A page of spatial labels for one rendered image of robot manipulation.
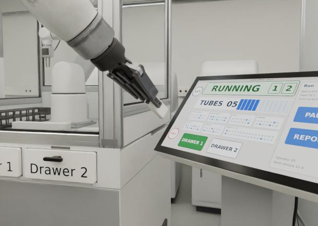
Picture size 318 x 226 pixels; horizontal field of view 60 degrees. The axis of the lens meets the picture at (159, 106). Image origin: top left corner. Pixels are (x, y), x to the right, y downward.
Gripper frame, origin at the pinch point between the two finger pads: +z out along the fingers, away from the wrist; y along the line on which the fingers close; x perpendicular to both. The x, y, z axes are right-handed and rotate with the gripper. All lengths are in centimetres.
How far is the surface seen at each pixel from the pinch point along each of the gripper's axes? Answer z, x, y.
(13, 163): 0, 32, 61
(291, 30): 204, -282, 122
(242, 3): 148, -288, 175
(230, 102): 16.8, -15.0, -6.2
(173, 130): 16.9, -3.0, 9.5
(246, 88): 16.7, -20.2, -9.0
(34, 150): 1, 24, 54
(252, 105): 16.8, -14.2, -13.5
